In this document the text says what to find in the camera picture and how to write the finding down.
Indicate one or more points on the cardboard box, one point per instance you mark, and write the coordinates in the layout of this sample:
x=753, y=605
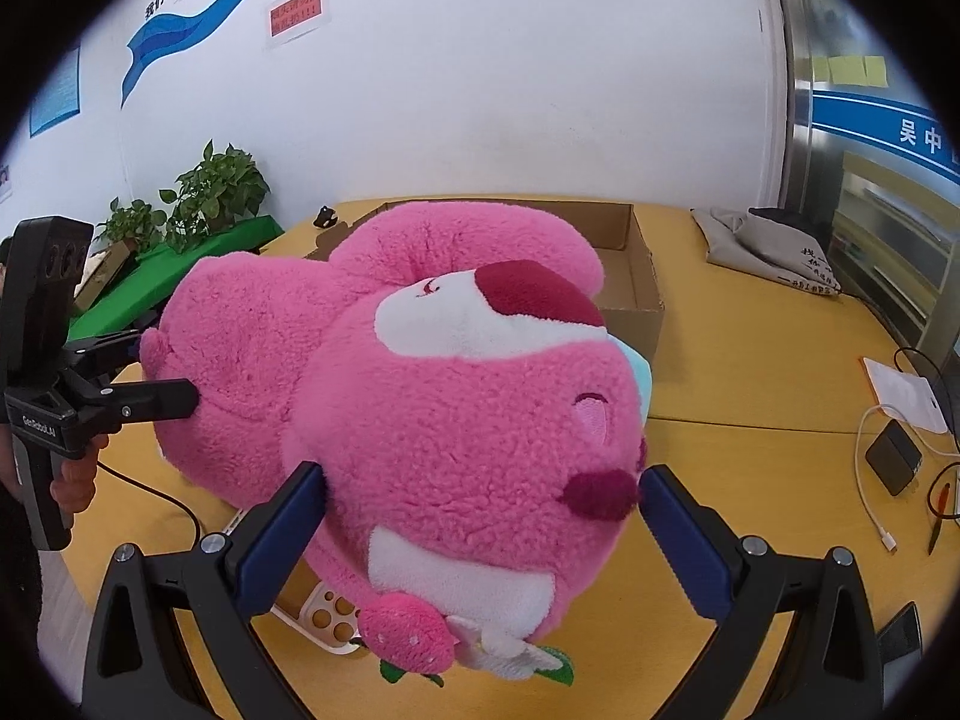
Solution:
x=645, y=330

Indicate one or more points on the small potted green plant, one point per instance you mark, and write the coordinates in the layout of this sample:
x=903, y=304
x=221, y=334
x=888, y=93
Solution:
x=131, y=225

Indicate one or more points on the grey cloth bag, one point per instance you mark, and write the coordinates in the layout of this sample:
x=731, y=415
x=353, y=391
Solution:
x=757, y=262

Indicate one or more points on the red wall sign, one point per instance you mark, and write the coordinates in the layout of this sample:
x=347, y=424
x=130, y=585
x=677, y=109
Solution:
x=298, y=15

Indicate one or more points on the black flat device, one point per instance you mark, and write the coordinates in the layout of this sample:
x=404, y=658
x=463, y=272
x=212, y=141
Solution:
x=904, y=641

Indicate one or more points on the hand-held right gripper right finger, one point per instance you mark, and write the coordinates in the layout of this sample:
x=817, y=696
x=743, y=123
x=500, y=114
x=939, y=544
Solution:
x=682, y=540

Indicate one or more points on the red and black pen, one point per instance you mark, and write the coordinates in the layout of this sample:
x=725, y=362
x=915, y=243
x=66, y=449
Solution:
x=941, y=514

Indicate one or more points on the light blue plush bear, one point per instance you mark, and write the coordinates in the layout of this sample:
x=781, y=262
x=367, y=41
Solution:
x=636, y=375

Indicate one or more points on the large potted green plant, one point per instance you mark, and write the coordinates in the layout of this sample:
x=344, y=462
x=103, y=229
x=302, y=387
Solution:
x=217, y=187

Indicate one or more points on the pink plush bear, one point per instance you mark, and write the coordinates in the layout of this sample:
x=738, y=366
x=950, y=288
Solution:
x=450, y=427

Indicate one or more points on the blue window banner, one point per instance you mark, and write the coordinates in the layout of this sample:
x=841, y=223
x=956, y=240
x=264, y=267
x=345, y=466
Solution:
x=862, y=116

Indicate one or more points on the blue framed wall poster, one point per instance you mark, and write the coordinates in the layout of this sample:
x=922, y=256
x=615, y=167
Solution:
x=54, y=94

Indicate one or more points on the metal door frame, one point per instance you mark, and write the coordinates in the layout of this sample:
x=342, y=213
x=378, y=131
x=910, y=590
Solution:
x=793, y=90

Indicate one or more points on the brown paper carton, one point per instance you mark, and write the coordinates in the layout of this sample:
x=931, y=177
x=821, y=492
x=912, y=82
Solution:
x=101, y=281

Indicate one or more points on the white plastic case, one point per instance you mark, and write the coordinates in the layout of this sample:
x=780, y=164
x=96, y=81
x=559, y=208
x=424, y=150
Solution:
x=334, y=643

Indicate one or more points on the small black figurine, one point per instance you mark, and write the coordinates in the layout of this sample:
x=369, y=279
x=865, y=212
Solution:
x=325, y=218

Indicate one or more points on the person's left hand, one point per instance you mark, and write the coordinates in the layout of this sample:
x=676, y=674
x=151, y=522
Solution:
x=73, y=486

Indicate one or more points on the blue wave wall decal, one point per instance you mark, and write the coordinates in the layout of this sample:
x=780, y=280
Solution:
x=172, y=34

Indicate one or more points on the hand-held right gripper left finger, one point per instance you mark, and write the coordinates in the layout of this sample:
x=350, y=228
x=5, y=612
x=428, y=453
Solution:
x=277, y=532

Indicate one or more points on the yellow sticky note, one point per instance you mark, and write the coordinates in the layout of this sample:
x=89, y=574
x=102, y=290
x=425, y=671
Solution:
x=847, y=70
x=822, y=69
x=874, y=72

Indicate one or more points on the white paper sheet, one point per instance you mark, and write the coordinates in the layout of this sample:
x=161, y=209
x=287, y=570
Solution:
x=904, y=394

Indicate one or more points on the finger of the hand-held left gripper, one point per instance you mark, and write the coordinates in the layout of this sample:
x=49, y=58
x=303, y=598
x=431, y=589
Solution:
x=161, y=399
x=112, y=349

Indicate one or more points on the person's dark clothing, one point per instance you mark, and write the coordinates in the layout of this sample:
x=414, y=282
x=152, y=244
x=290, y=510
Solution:
x=13, y=540

